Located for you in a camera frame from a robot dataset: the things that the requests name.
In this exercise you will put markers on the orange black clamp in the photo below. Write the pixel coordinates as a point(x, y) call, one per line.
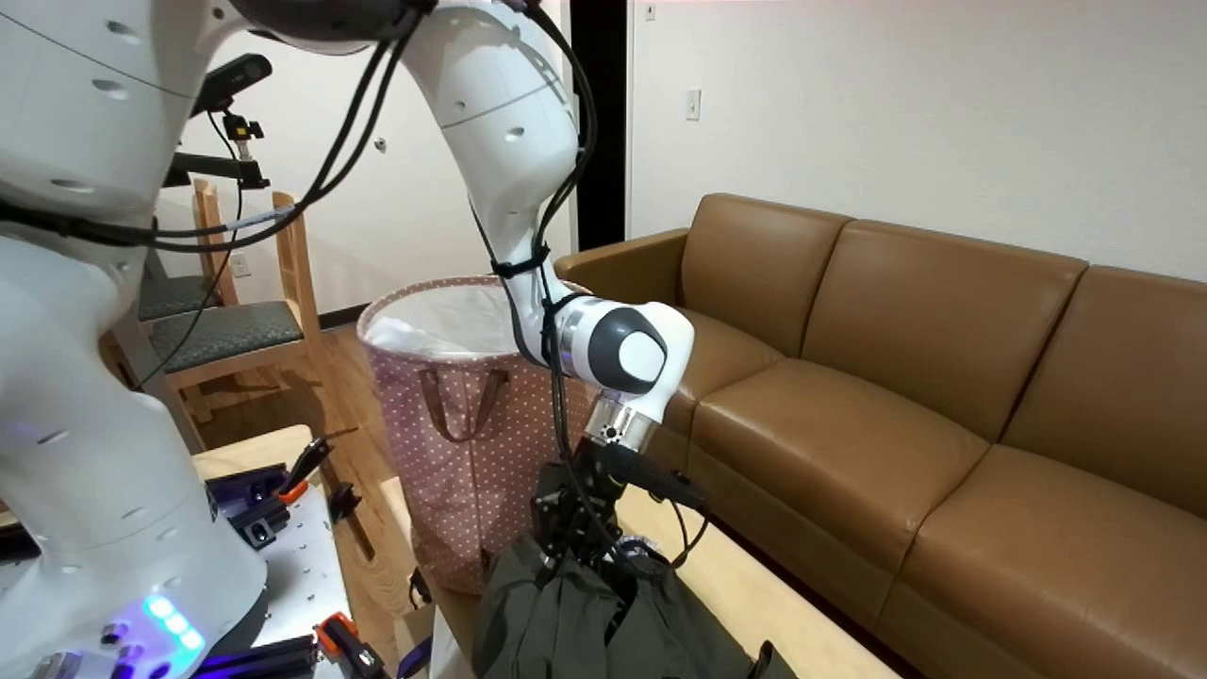
point(304, 465)
point(350, 646)

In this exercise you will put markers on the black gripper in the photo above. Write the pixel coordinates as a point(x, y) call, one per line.
point(581, 505)

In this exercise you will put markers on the pink dotted carrier bag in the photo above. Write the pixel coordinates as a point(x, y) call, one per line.
point(455, 428)

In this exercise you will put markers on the brown leather sofa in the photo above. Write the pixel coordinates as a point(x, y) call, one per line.
point(881, 428)

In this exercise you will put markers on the wooden chair grey cushion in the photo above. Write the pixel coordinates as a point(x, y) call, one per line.
point(169, 294)
point(226, 333)

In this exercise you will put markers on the olive green cloth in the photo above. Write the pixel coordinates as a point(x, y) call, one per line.
point(603, 626)

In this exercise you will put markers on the black stereo camera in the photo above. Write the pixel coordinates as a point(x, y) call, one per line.
point(226, 86)

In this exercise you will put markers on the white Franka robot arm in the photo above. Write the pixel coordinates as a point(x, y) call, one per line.
point(76, 417)

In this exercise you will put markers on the black purple base board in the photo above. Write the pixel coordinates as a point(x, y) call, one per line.
point(249, 505)

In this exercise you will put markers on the white light switch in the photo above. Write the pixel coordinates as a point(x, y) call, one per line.
point(694, 103)

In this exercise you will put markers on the black camera stand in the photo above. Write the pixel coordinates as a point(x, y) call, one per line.
point(213, 173)

